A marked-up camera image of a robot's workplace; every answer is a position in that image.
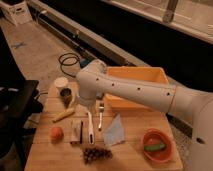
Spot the wooden block eraser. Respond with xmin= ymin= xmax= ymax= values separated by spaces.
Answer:
xmin=70 ymin=119 xmax=83 ymax=144

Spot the white cardboard box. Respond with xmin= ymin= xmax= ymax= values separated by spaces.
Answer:
xmin=0 ymin=0 xmax=32 ymax=26

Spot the bunch of dark grapes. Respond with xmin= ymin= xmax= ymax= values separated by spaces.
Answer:
xmin=83 ymin=147 xmax=113 ymax=164

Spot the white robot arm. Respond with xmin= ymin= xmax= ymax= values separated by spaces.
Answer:
xmin=76 ymin=60 xmax=213 ymax=171

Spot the red bowl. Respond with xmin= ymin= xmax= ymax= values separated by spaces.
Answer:
xmin=141 ymin=128 xmax=173 ymax=163

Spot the black coiled cable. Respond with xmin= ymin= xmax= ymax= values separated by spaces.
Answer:
xmin=58 ymin=52 xmax=83 ymax=79

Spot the green cucumber toy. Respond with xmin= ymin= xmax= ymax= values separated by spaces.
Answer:
xmin=144 ymin=143 xmax=166 ymax=152

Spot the blue cloth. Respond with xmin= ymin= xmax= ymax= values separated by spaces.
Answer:
xmin=103 ymin=115 xmax=125 ymax=146

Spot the blue power box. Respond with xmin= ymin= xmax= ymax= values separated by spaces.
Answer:
xmin=80 ymin=59 xmax=90 ymax=68

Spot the dark metal cup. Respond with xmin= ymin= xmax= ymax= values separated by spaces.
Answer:
xmin=60 ymin=88 xmax=72 ymax=107

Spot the orange peach toy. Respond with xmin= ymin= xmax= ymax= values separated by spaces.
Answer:
xmin=50 ymin=127 xmax=63 ymax=142

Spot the black chair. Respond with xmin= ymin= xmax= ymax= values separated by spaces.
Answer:
xmin=0 ymin=80 xmax=43 ymax=167

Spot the yellow plastic bin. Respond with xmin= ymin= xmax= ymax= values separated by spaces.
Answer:
xmin=106 ymin=66 xmax=169 ymax=111

